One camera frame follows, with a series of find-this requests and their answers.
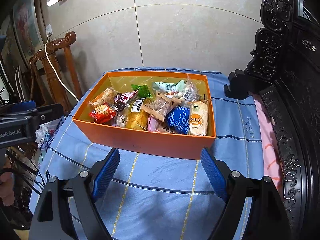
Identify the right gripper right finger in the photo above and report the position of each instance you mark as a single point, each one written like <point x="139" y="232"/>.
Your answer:
<point x="267" y="217"/>

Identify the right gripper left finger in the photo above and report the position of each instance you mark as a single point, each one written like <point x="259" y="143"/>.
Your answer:
<point x="52" y="218"/>

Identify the red round biscuit packet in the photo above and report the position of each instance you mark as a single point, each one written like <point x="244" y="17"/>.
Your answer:
<point x="102" y="114"/>

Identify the white round bun packet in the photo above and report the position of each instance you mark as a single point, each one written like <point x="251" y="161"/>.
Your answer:
<point x="105" y="97"/>

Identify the strawberry white ball bag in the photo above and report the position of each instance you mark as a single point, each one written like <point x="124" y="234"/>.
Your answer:
<point x="122" y="117"/>

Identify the snickers chocolate bar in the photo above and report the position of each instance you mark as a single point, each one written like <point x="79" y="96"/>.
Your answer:
<point x="121" y="100"/>

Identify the yellow cake packet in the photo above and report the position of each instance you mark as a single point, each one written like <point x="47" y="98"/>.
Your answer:
<point x="138" y="118"/>

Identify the orange rice cracker packet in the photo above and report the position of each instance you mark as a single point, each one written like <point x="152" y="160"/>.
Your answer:
<point x="198" y="119"/>

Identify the green candy packet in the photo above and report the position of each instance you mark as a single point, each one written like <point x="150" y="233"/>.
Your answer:
<point x="143" y="91"/>

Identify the blue snack bag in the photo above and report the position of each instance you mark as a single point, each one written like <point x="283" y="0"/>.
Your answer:
<point x="178" y="119"/>

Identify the pink sesame cracker bag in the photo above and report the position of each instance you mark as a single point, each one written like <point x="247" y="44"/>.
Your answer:
<point x="154" y="125"/>

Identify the peanut kraft bag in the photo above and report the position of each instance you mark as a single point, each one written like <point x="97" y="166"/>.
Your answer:
<point x="161" y="106"/>

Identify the white ball snack bag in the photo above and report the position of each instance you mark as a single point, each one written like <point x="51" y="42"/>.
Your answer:
<point x="187" y="91"/>

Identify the green pea snack bag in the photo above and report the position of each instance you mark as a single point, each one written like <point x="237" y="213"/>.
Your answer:
<point x="167" y="87"/>

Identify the person left hand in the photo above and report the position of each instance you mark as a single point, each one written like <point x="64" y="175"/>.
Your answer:
<point x="6" y="189"/>

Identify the white plastic bag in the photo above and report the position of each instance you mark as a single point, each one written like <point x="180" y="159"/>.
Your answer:
<point x="46" y="130"/>

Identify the pink cloth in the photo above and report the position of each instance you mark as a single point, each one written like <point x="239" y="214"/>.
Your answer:
<point x="272" y="163"/>

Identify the carved wooden chair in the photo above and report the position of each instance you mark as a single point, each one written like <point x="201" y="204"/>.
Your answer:
<point x="47" y="56"/>

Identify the orange cardboard box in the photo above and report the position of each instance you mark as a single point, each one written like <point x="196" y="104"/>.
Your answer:
<point x="154" y="143"/>

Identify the black carved wooden furniture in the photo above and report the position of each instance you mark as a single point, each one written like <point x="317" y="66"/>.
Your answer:
<point x="284" y="71"/>

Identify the wall socket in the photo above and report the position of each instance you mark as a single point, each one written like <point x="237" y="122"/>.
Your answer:
<point x="48" y="29"/>

